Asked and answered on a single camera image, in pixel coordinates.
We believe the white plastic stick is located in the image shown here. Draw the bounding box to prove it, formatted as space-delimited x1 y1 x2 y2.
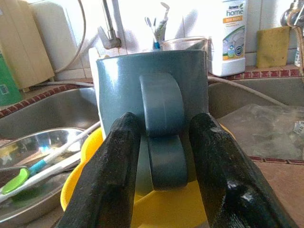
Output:
0 152 84 204

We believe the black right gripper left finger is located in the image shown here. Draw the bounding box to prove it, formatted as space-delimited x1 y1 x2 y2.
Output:
56 112 142 228

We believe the white drain hose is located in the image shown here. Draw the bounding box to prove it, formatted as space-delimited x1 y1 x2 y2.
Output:
28 76 287 106

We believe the toothpaste tube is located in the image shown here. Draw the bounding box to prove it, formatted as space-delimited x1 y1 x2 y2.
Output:
155 2 171 41

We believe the beige water purifier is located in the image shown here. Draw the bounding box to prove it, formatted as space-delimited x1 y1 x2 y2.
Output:
0 0 56 92

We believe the clear plastic measuring jug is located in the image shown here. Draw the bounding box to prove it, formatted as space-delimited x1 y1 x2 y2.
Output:
161 36 212 52

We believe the thin chrome purifier tap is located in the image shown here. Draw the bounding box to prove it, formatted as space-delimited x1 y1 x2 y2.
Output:
97 0 122 50

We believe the white spatula with green head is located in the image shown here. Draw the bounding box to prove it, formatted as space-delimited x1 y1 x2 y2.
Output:
0 121 102 195

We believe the stainless steel bowl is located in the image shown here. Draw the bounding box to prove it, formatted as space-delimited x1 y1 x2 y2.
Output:
0 127 95 221

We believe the green dish soap bottle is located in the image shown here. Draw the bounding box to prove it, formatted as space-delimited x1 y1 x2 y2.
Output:
0 53 23 107

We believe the chrome sink faucet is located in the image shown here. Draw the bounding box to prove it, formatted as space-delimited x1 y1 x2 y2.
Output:
280 0 304 84

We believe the thin beige purifier tube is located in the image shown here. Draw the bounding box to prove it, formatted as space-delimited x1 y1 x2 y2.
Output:
54 0 86 73

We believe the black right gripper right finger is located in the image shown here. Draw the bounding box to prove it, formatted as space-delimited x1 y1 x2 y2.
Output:
190 113 299 228

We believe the yellow plastic bowl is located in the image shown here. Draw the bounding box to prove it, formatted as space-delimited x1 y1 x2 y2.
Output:
60 123 236 228

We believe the plain yellow sponge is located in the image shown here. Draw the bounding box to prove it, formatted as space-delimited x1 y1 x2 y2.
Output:
256 26 291 69

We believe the white detergent bottle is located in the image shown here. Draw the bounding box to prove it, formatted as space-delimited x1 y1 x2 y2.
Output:
211 0 247 77

